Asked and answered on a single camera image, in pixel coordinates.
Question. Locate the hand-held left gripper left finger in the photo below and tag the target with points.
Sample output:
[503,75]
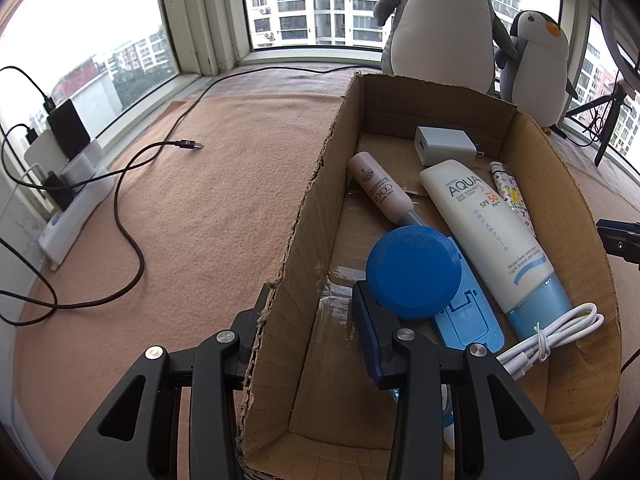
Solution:
[245,330]

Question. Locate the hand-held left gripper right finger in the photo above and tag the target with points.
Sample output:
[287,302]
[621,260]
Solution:
[365,330]

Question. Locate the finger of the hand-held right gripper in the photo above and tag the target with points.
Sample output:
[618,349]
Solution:
[622,242]

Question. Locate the blue round case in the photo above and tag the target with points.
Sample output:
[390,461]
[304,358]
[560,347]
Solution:
[410,270]

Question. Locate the brown cardboard box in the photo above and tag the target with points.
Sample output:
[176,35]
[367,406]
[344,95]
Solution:
[310,260]

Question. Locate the blue phone stand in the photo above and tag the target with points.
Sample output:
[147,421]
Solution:
[470,320]

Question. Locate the small patterned cream tube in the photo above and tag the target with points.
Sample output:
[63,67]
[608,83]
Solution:
[510,195]

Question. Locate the white sunscreen tube blue cap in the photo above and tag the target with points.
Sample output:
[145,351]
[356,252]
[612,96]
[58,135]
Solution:
[480,220]

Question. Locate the small pink cosmetic tube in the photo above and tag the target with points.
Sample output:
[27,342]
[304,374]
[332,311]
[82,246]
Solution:
[375,185]

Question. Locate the white charger adapter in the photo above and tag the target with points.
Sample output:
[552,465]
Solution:
[442,145]

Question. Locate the peach blanket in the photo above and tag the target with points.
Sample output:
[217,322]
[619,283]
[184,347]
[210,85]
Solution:
[200,235]

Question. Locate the black tripod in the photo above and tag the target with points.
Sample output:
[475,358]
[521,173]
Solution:
[609,130]

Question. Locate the small penguin plush toy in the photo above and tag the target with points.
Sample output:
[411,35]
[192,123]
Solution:
[535,70]

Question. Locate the white power strip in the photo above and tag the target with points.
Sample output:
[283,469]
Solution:
[70,220]

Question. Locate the black charger plug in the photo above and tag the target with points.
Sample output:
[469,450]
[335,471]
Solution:
[57,190]

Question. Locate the black power bank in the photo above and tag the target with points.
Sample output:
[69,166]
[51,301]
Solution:
[67,130]

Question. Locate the white power bank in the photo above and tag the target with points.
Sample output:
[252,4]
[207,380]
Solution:
[40,152]

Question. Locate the large penguin plush toy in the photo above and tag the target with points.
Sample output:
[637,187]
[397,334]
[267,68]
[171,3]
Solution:
[440,30]

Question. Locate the white window frame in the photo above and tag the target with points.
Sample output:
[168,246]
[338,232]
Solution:
[190,10]

